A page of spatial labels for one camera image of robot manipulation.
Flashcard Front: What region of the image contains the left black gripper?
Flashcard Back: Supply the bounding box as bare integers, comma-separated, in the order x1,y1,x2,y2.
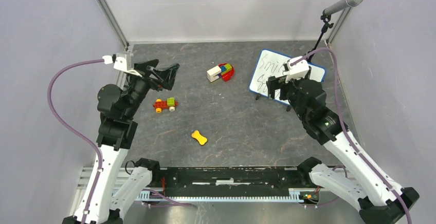
123,59,179,118

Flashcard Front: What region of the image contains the blue framed whiteboard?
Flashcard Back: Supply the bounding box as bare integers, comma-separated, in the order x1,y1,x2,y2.
249,49,326,105

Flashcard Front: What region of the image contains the yellow bone shaped eraser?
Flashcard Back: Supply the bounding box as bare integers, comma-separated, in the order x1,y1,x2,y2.
191,130,208,146

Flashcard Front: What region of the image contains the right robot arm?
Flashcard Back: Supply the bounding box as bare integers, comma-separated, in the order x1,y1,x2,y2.
266,76,420,223

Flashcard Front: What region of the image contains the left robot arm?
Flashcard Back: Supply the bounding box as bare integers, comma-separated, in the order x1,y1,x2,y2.
62,59,180,223

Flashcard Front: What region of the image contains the red toy block car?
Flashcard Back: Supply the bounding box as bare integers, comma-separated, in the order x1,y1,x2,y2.
153,98,178,113

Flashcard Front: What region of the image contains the white red toy block stack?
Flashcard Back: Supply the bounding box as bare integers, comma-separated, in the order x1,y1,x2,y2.
206,63,235,83

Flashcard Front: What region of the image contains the black microphone stand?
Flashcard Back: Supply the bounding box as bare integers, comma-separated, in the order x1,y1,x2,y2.
306,14,334,54

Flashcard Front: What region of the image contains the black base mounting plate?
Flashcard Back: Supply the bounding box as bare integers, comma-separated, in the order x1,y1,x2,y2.
148,166,316,197

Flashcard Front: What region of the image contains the grey microphone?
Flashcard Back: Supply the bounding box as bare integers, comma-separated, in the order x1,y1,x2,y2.
322,0,364,16

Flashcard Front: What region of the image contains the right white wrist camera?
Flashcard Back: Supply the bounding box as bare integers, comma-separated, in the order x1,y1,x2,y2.
285,56,310,83

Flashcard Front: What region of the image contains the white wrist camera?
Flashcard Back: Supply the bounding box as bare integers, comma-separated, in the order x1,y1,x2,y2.
285,56,310,83
102,51,140,76

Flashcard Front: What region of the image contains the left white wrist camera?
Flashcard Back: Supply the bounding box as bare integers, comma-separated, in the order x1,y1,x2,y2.
102,51,140,76

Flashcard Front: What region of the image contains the white cable duct rail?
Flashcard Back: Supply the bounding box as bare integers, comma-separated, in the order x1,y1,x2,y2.
135,190,319,204

